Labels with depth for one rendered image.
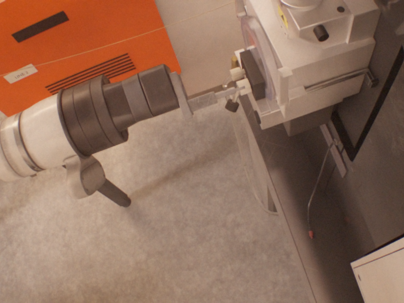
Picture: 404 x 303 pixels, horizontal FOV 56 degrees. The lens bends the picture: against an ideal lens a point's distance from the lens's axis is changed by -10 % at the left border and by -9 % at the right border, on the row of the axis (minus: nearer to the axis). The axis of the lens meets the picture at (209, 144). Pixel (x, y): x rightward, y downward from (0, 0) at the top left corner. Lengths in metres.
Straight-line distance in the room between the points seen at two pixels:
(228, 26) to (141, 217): 0.89
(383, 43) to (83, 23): 0.57
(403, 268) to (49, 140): 0.41
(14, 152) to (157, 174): 1.28
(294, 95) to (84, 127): 0.20
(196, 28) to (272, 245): 0.86
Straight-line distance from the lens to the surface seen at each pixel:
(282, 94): 0.36
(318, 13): 0.34
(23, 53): 0.83
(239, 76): 0.43
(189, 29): 1.08
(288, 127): 0.51
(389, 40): 0.36
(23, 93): 0.94
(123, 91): 0.40
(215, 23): 1.08
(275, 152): 0.86
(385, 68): 0.38
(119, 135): 0.41
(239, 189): 1.61
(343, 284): 0.82
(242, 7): 0.43
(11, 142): 0.44
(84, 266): 1.72
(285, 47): 0.36
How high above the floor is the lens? 1.55
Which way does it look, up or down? 67 degrees down
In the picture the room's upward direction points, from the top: 22 degrees counter-clockwise
